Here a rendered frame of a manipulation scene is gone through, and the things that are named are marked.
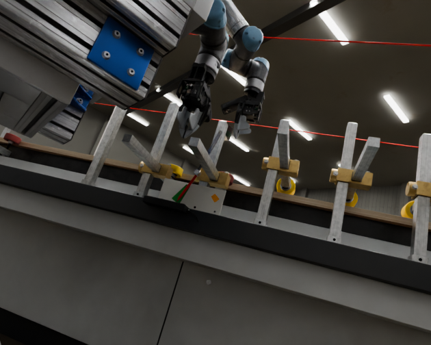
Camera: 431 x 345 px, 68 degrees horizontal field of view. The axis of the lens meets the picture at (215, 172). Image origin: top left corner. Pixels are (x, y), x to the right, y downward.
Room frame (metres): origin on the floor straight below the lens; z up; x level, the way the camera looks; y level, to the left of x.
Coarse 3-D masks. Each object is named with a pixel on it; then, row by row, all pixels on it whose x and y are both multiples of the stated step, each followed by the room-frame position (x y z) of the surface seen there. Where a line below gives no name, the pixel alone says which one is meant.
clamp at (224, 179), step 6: (204, 174) 1.18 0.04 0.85; (222, 174) 1.16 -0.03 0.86; (228, 174) 1.16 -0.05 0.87; (198, 180) 1.19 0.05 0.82; (204, 180) 1.18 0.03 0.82; (210, 180) 1.17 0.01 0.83; (222, 180) 1.15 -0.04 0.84; (228, 180) 1.18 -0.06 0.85; (216, 186) 1.20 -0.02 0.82; (222, 186) 1.17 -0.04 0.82
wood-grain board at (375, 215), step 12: (12, 144) 1.78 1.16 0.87; (24, 144) 1.74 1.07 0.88; (36, 144) 1.71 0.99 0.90; (72, 156) 1.63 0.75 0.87; (84, 156) 1.60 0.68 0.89; (132, 168) 1.51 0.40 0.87; (180, 180) 1.46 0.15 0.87; (240, 192) 1.36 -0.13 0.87; (252, 192) 1.31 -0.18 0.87; (276, 192) 1.28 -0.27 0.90; (300, 204) 1.26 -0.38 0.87; (312, 204) 1.23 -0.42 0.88; (324, 204) 1.22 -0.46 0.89; (360, 216) 1.19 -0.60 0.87; (372, 216) 1.16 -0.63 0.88; (384, 216) 1.14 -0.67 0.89; (396, 216) 1.13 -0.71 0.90
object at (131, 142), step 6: (126, 138) 1.00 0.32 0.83; (132, 138) 1.00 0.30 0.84; (126, 144) 1.03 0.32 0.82; (132, 144) 1.02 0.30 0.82; (138, 144) 1.05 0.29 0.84; (132, 150) 1.07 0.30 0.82; (138, 150) 1.06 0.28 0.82; (144, 150) 1.09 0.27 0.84; (138, 156) 1.11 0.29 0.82; (144, 156) 1.11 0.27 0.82; (150, 156) 1.14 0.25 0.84; (144, 162) 1.17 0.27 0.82; (150, 162) 1.16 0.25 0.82; (156, 162) 1.20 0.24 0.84; (150, 168) 1.23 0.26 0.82; (156, 168) 1.21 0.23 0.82; (162, 180) 1.34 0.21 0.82
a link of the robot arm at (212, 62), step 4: (200, 56) 0.78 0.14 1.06; (204, 56) 0.77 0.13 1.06; (208, 56) 0.77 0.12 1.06; (212, 56) 0.77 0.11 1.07; (196, 60) 0.78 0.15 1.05; (200, 60) 0.77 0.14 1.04; (204, 60) 0.77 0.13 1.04; (208, 60) 0.77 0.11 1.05; (212, 60) 0.77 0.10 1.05; (216, 60) 0.78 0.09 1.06; (208, 64) 0.77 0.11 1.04; (212, 64) 0.77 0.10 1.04; (216, 64) 0.79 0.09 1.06; (212, 68) 0.78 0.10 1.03; (216, 68) 0.79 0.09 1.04; (216, 72) 0.79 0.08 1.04; (216, 76) 0.81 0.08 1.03
